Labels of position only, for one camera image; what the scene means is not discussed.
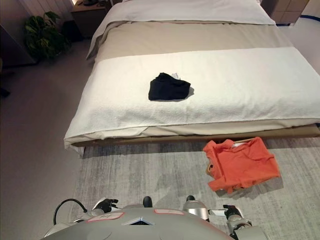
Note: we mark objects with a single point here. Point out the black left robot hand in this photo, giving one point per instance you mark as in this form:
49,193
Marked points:
106,203

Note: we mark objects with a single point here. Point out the black right robot foot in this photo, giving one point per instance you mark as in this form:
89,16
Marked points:
190,198

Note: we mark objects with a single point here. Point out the black bag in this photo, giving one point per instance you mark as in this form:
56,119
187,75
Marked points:
72,30

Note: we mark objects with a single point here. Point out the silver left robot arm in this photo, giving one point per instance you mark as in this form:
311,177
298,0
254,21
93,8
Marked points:
93,213

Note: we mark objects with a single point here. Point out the black left robot foot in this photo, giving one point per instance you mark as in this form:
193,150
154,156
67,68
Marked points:
147,201

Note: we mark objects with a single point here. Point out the white textured blanket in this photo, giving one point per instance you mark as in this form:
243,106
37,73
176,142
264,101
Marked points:
225,80

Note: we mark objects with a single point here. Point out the beige duvet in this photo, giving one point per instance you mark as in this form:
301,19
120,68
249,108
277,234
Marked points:
187,37

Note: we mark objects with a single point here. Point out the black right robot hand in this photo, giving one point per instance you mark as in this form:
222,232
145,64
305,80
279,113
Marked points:
231,211

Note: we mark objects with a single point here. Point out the black garment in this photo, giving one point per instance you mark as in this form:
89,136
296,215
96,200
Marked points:
167,87

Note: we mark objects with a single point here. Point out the wooden nightstand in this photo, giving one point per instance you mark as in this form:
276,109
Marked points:
87,20

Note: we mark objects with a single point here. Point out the wooden dresser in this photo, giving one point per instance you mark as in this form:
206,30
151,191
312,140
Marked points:
287,10

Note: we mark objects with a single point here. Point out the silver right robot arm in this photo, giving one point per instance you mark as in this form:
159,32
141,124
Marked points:
243,225

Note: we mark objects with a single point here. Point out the low bed with beige base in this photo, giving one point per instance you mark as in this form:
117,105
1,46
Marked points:
175,132

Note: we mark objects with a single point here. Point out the grey robot torso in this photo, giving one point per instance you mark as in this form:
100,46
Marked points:
140,228

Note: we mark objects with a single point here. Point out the green potted plant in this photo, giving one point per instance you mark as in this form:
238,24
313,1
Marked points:
42,35

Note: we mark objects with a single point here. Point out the silver right robot leg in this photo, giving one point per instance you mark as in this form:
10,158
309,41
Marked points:
196,208

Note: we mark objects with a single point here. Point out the grey rug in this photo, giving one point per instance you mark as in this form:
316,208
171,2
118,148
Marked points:
162,175

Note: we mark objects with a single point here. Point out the orange shirt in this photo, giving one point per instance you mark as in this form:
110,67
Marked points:
245,162

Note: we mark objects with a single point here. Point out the black robot foot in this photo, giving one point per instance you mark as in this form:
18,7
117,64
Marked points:
147,201
190,198

